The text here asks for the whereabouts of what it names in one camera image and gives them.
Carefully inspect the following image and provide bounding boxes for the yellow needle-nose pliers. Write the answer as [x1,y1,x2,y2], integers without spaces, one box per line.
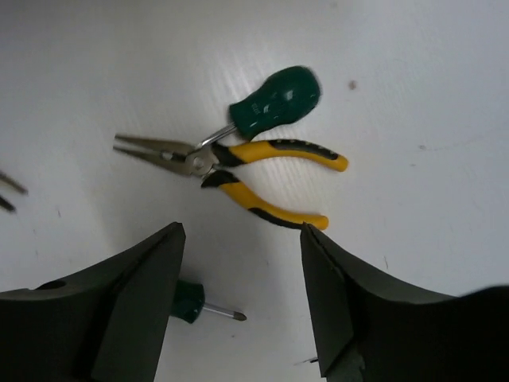
[112,134,349,231]
[0,170,29,214]

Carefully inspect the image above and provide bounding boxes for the green orange stubby screwdriver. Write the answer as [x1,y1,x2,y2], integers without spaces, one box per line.
[170,279,247,324]

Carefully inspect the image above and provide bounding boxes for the green stubby flathead screwdriver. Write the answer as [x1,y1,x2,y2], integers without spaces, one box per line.
[196,65,321,149]

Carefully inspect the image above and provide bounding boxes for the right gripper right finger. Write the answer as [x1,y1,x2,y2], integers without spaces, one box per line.
[300,224,508,381]

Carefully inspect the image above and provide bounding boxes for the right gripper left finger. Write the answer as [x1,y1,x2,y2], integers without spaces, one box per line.
[1,222,185,381]

